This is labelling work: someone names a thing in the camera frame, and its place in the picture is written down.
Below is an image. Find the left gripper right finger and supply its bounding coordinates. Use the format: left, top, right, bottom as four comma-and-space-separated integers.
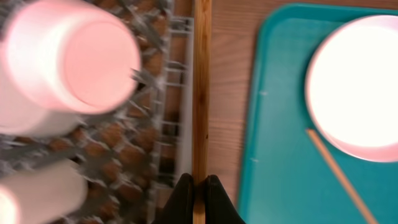
205, 175, 245, 224

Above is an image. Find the wooden chopstick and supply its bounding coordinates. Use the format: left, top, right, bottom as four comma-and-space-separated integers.
305, 129, 378, 224
192, 0, 212, 224

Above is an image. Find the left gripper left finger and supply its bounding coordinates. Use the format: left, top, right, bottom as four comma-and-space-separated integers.
152, 173, 195, 224

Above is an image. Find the large white plate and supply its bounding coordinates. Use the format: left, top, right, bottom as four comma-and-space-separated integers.
305, 15, 397, 162

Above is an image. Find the teal plastic tray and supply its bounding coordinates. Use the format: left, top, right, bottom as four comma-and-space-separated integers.
238, 4, 397, 223

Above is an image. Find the grey plastic dish rack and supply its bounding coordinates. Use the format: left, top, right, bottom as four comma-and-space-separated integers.
1, 0, 194, 223

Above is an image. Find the small white dish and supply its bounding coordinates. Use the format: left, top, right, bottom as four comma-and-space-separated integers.
0, 0, 142, 115

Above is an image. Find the white cup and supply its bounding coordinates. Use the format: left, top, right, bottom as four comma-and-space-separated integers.
1, 159, 88, 224

